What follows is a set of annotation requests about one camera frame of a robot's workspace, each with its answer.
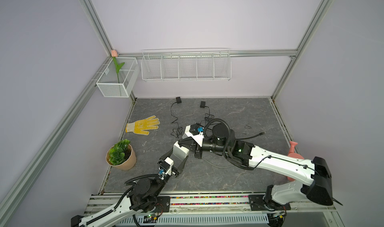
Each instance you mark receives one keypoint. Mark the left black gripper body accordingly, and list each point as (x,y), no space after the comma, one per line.
(174,173)

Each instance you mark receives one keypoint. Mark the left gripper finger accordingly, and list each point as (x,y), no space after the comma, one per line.
(166,155)
(181,166)

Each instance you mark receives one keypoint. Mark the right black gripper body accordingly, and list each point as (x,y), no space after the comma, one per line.
(209,146)

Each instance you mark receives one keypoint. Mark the white network switch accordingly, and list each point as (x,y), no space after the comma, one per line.
(180,152)

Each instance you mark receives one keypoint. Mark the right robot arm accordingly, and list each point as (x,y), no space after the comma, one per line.
(311,179)

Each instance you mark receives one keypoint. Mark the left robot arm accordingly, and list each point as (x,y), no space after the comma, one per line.
(143,194)

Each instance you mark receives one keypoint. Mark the yellow white work glove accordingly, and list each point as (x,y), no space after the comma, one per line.
(144,126)

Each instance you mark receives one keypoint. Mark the potted green plant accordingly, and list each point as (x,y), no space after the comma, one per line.
(121,156)

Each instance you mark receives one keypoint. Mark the pink watering can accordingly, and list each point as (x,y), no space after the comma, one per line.
(292,152)

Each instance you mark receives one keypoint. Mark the small white mesh basket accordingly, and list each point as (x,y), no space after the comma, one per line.
(108,82)

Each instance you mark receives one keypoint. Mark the artificial pink tulip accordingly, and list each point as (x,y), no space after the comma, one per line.
(118,65)

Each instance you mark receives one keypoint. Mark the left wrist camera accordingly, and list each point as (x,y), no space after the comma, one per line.
(165,168)

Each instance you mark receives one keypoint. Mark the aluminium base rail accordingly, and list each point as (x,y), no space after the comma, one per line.
(210,209)

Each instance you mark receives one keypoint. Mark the long white wire basket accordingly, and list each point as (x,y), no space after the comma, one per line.
(198,64)

